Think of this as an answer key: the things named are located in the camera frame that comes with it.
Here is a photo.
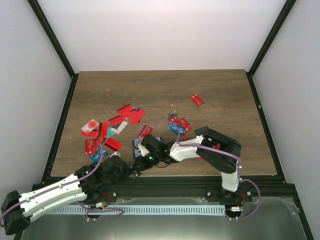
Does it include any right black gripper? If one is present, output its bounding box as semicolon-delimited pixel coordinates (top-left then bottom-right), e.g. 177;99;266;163
132;152;161;172

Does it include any navy blue card holder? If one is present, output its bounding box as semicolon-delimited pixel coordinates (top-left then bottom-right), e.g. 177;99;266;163
132;135;166;159

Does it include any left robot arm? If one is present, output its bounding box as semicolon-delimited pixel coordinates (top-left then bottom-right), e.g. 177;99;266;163
0;155;141;236

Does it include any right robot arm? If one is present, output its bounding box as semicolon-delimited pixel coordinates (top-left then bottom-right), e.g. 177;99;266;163
132;126;242;202

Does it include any blue card left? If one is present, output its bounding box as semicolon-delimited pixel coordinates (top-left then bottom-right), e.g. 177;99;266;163
89;147;108;163

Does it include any blue card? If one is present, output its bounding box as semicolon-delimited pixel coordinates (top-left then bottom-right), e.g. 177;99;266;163
167;124;186;136
89;147;108;163

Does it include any red striped card left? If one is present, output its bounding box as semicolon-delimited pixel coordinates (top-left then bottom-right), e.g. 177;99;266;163
104;137;123;152

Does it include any red striped card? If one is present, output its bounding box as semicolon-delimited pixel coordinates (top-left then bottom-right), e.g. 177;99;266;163
104;137;123;152
116;103;133;116

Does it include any white card red print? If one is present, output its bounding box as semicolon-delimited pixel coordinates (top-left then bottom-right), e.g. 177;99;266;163
115;121;128;134

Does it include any blue card upper centre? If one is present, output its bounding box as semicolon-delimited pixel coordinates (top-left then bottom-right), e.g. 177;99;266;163
167;124;186;136

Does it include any white red dot card left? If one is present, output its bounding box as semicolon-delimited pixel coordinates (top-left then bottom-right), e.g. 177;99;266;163
81;119;99;134

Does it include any black card upper centre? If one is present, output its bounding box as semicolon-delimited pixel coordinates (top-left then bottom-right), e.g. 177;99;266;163
168;113;179;122

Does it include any red striped card top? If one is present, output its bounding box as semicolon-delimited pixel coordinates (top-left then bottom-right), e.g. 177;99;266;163
116;103;133;116

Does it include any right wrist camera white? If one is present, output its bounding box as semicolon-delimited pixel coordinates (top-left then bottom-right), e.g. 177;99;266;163
136;144;150;157

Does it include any white slotted cable duct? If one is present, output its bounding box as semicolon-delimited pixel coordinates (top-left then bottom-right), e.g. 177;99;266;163
50;205;226;217

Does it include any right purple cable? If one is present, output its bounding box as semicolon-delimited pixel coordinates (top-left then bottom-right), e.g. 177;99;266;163
136;120;262;222

